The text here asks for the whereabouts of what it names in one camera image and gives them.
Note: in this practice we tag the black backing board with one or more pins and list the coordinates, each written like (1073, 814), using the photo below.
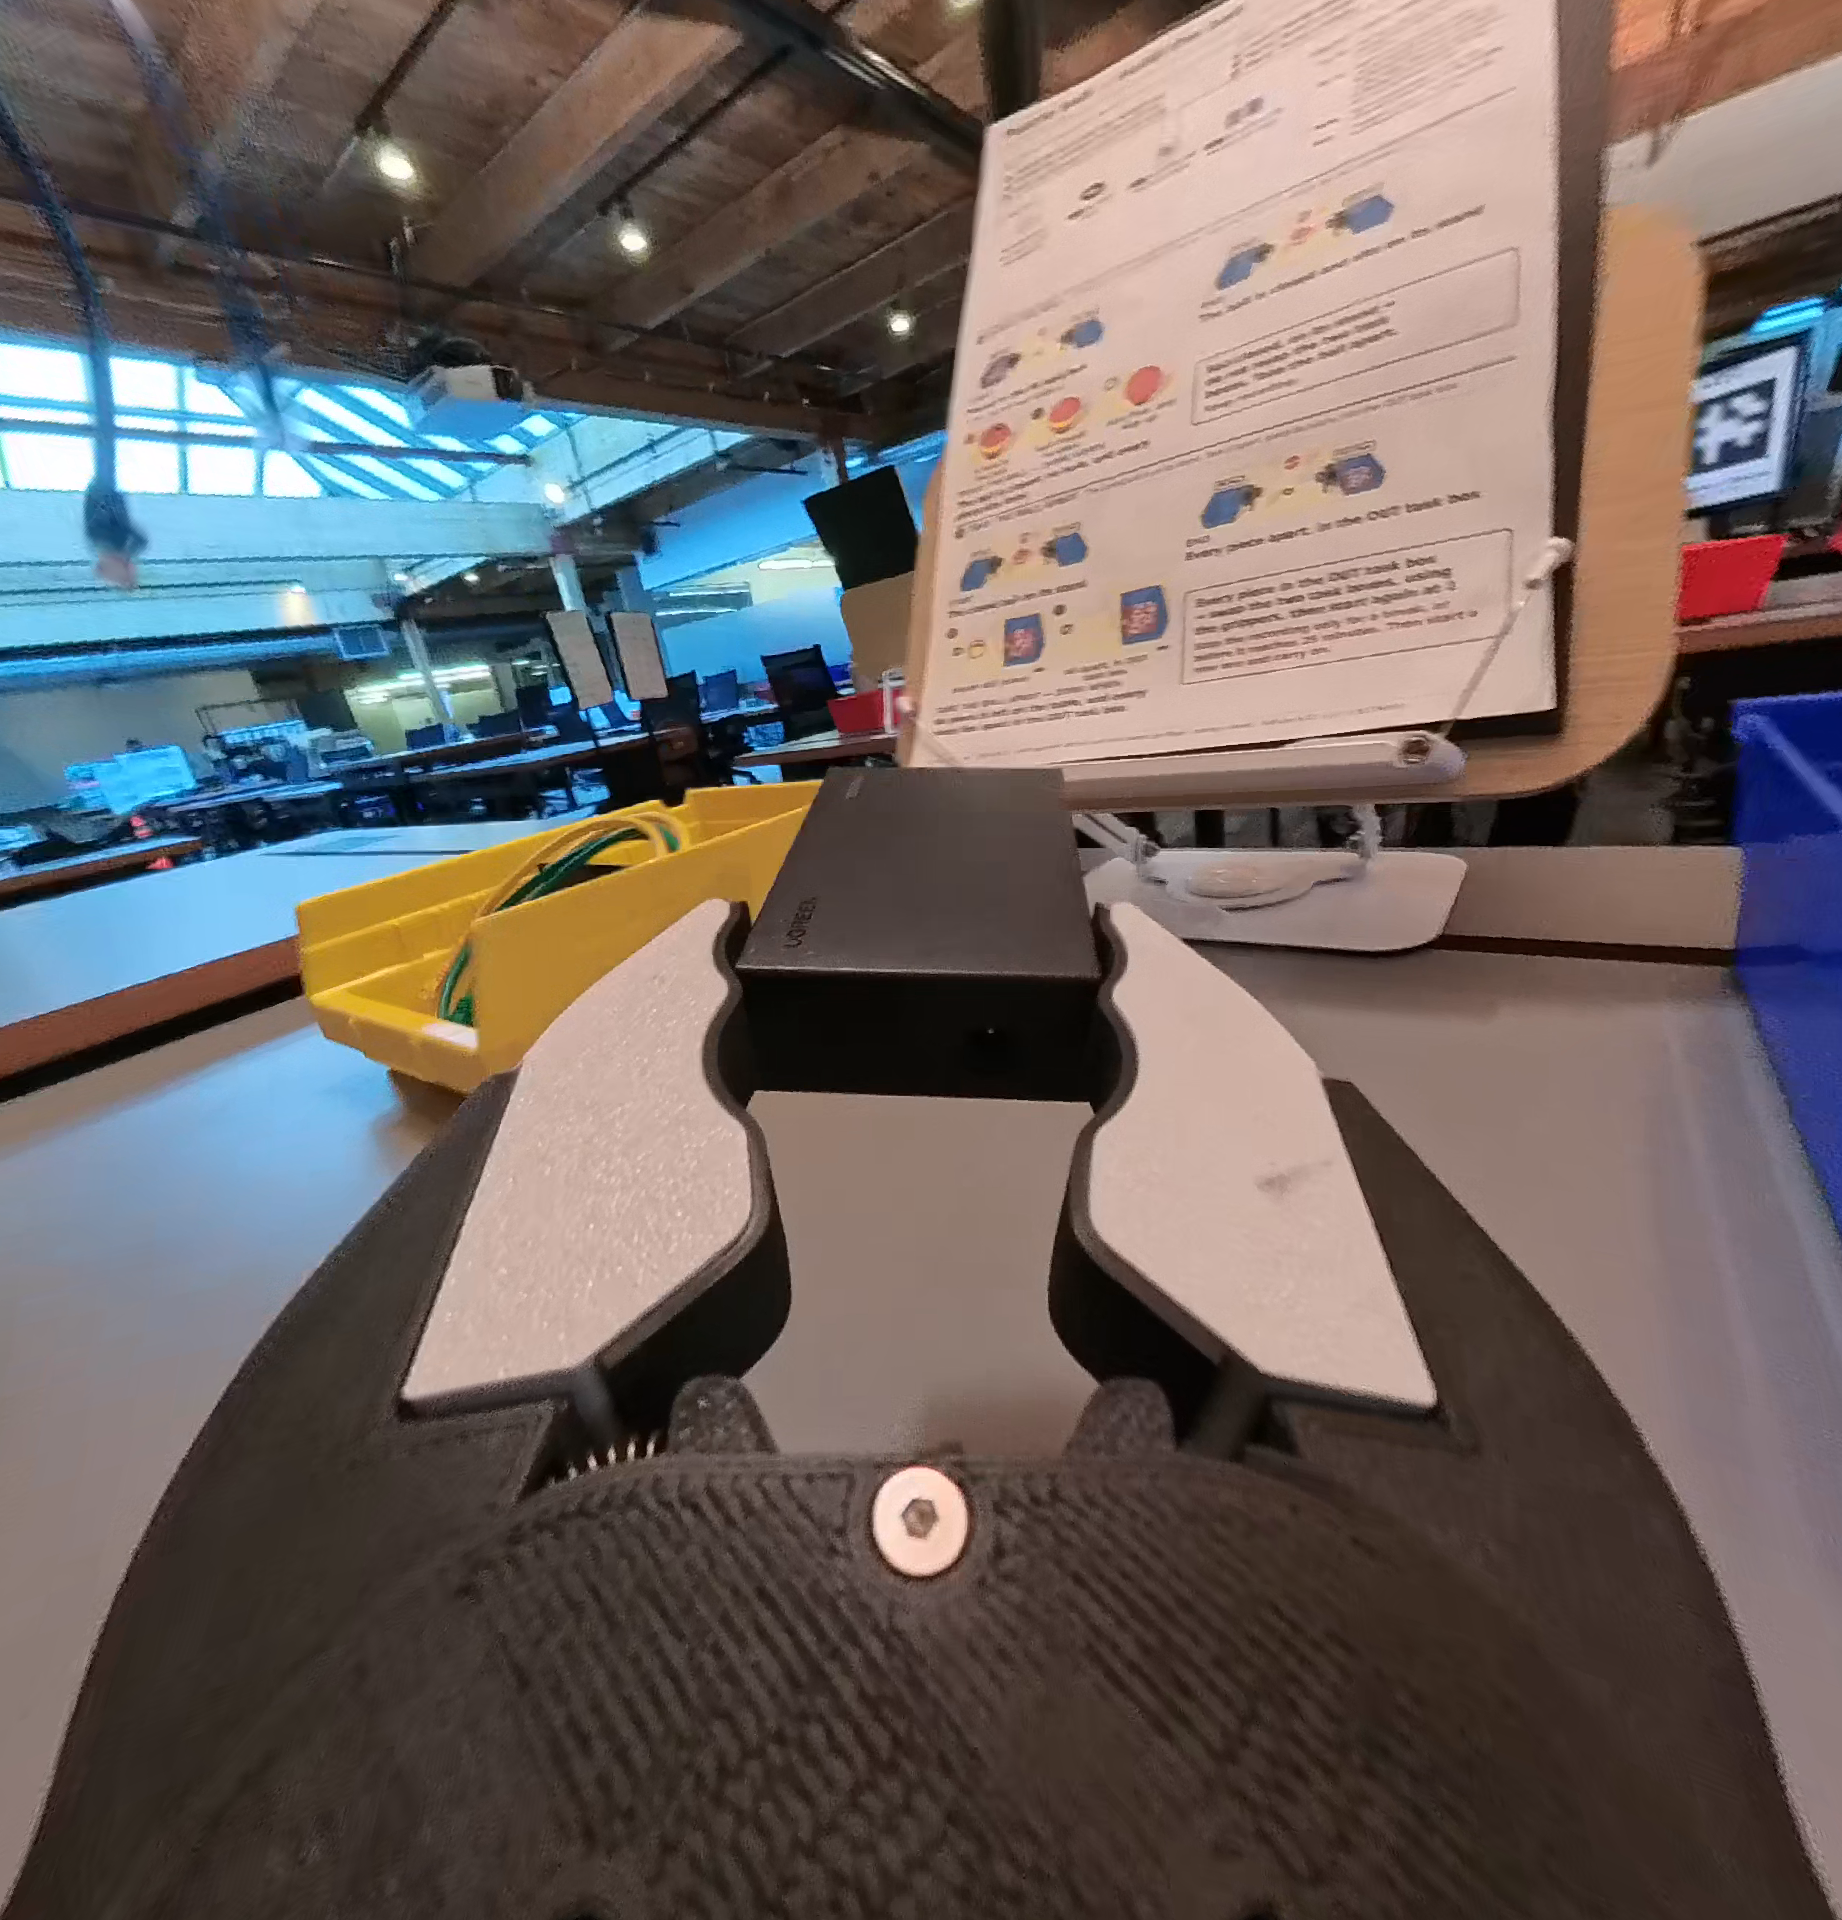
(1580, 374)

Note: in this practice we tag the red plastic bin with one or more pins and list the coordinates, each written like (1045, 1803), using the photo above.
(1730, 579)
(860, 713)

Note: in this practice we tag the white ceiling projector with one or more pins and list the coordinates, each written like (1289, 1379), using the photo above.
(471, 386)

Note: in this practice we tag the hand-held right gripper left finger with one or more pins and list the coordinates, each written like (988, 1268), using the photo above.
(590, 1185)

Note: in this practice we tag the printed instruction sheet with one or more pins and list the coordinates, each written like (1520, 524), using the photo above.
(1237, 374)

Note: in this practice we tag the white table with brown edge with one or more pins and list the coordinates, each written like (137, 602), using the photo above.
(141, 930)

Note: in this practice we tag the light wooden panel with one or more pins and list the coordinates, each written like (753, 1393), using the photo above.
(876, 631)

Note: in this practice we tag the monitor with tag pattern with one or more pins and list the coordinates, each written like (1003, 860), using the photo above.
(1746, 421)

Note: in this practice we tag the black flat panel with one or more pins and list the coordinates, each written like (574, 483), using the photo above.
(860, 524)

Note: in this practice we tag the white metal document stand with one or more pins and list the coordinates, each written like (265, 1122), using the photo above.
(1281, 901)

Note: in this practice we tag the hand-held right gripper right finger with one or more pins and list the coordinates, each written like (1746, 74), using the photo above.
(1250, 1200)

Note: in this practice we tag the black network switch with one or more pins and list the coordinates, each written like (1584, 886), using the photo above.
(921, 884)

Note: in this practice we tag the black office chair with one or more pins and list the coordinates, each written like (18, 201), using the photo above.
(799, 690)

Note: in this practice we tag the yellow plastic bin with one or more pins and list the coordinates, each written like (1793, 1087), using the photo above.
(397, 930)

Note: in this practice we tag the blue plastic bin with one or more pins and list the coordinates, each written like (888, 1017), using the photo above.
(1821, 930)

